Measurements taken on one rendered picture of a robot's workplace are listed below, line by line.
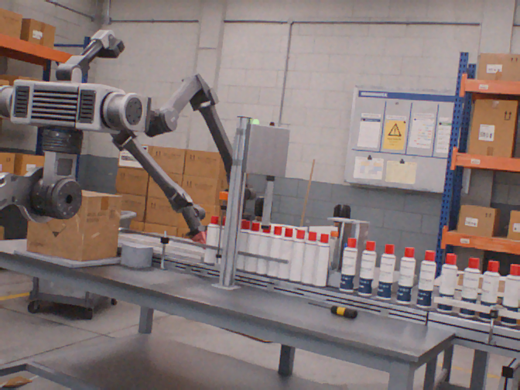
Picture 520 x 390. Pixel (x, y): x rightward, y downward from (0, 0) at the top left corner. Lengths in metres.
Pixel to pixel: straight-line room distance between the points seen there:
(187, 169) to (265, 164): 3.69
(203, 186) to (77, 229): 3.45
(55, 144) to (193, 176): 3.95
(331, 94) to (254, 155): 4.77
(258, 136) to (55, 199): 0.79
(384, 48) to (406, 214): 1.76
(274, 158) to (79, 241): 0.87
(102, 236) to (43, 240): 0.24
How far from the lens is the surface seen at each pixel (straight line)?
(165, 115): 2.32
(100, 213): 2.80
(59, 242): 2.82
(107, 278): 2.56
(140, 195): 6.42
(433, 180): 6.74
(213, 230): 2.77
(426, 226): 6.88
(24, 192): 2.34
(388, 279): 2.43
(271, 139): 2.53
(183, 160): 6.21
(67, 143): 2.30
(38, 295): 5.25
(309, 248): 2.54
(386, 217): 6.97
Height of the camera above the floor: 1.32
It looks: 3 degrees down
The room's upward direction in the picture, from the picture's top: 6 degrees clockwise
